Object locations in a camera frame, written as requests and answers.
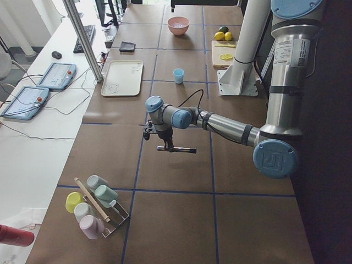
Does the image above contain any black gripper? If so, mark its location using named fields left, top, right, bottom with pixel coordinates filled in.
left=157, top=128, right=174, bottom=152

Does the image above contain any steel muddler black tip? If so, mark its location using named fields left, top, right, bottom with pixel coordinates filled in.
left=157, top=146, right=197, bottom=154

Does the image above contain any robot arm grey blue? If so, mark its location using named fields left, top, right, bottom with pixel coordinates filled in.
left=143, top=1, right=327, bottom=179

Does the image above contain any light blue plastic cup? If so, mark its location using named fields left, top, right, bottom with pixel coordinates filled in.
left=173, top=68, right=185, bottom=84

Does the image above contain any mint green cup on rack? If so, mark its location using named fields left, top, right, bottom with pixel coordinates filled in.
left=94, top=185, right=118, bottom=208

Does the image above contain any grey-blue cup on rack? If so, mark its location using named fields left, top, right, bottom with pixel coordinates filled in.
left=86, top=175, right=109, bottom=191

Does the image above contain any white cup on rack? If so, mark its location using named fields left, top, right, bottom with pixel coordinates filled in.
left=74, top=202, right=95, bottom=223

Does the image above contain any yellow cup on rack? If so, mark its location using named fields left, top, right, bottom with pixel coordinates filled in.
left=65, top=191, right=85, bottom=213

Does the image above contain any pink cup on rack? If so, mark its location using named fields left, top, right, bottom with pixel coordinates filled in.
left=79, top=215, right=105, bottom=240

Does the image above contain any cream bear tray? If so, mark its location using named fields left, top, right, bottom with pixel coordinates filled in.
left=101, top=60, right=144, bottom=97

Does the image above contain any lemon slices stack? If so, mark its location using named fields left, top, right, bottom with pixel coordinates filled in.
left=219, top=53, right=233, bottom=61

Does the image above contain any wooden cutting board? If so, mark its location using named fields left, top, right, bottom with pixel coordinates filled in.
left=211, top=40, right=238, bottom=67

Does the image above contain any pink bowl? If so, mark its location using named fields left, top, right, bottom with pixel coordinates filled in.
left=167, top=16, right=190, bottom=36

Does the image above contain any yellow lemon left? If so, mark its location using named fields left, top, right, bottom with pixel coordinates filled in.
left=214, top=31, right=225, bottom=41

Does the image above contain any yellow lemon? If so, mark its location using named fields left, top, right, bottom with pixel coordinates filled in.
left=214, top=31, right=225, bottom=41
left=224, top=31, right=233, bottom=41

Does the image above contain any yellow lemon right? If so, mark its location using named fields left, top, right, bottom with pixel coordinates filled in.
left=224, top=31, right=233, bottom=41

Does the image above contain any far teach pendant tablet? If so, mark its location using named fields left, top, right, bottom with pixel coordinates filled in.
left=36, top=63, right=76, bottom=91

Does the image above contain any teach pendant tablet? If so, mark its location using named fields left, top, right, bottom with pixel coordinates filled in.
left=36, top=63, right=76, bottom=91
left=1, top=86, right=50, bottom=120

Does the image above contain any black keyboard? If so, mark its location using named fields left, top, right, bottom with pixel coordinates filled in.
left=73, top=24, right=96, bottom=54

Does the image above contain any black computer mouse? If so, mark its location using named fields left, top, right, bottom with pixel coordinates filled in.
left=51, top=51, right=62, bottom=59

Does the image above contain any near teach pendant tablet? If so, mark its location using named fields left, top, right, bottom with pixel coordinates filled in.
left=1, top=86, right=50, bottom=120

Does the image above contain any black monitor stand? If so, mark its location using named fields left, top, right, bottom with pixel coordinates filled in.
left=95, top=0, right=119, bottom=28

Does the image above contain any red bottle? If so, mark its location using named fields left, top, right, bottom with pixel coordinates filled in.
left=1, top=224, right=35, bottom=247

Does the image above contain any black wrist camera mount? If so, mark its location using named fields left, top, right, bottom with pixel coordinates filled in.
left=142, top=120, right=156, bottom=141

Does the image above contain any white wire cup rack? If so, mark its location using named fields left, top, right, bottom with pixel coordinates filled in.
left=83, top=193, right=129, bottom=238

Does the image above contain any wooden rack handle rod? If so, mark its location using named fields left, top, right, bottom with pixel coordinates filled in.
left=74, top=178, right=111, bottom=223

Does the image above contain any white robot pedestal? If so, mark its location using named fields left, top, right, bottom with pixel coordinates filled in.
left=217, top=0, right=271, bottom=96

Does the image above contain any aluminium frame post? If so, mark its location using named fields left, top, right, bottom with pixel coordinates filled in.
left=63, top=0, right=103, bottom=83

